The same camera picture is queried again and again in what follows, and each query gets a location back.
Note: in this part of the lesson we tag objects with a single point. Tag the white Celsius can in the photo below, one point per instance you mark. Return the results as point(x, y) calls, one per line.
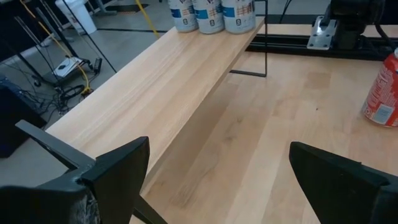
point(183, 15)
point(209, 17)
point(238, 17)

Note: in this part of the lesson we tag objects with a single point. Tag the black equipment box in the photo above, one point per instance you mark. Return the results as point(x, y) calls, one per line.
point(15, 124)

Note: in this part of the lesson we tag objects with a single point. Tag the grey floor device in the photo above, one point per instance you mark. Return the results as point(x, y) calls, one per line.
point(65, 68)

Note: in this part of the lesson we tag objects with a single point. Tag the black power brick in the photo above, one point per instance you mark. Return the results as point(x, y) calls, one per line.
point(98, 65)

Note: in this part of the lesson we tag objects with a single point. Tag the white plastic bucket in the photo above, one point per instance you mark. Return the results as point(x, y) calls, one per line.
point(77, 15)

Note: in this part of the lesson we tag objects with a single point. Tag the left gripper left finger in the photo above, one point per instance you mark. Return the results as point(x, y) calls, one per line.
point(118, 186)

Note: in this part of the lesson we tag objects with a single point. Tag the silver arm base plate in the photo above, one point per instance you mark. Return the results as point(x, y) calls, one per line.
point(321, 34)

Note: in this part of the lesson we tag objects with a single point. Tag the red Fanta strawberry can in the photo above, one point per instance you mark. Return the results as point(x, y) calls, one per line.
point(384, 96)

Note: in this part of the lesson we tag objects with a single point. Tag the wooden shelf black frame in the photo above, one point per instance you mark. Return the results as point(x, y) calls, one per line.
point(155, 87)

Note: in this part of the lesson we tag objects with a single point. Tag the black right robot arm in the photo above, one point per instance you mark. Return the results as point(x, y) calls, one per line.
point(351, 18)

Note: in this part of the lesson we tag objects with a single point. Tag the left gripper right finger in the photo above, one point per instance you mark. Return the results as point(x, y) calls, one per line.
point(342, 193)

